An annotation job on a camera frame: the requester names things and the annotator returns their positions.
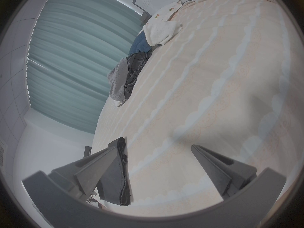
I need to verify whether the bed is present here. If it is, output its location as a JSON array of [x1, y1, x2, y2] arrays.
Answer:
[[91, 0, 303, 217]]

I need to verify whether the blue-green curtain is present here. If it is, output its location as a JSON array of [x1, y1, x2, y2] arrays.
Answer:
[[26, 0, 149, 134]]

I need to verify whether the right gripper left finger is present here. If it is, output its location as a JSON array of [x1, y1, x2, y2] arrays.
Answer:
[[49, 146, 117, 201]]

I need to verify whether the white printed pillow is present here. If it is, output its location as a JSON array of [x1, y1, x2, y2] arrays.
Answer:
[[146, 0, 183, 24]]

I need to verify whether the grey knit garment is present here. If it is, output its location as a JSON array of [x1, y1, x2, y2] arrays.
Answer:
[[107, 57, 130, 101]]

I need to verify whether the black T-shirt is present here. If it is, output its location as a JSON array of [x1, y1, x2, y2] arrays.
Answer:
[[96, 137, 132, 206]]

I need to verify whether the black garment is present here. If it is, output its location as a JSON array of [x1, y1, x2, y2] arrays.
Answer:
[[123, 50, 152, 99]]

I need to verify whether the dark blue garment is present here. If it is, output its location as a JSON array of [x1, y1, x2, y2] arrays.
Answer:
[[129, 32, 152, 55]]

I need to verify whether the grey bedside table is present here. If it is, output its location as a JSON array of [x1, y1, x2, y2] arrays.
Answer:
[[139, 10, 152, 27]]

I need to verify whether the white knit garment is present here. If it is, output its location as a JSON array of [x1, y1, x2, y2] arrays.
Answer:
[[142, 20, 183, 46]]

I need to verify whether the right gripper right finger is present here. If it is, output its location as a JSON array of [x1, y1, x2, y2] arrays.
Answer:
[[191, 144, 258, 197]]

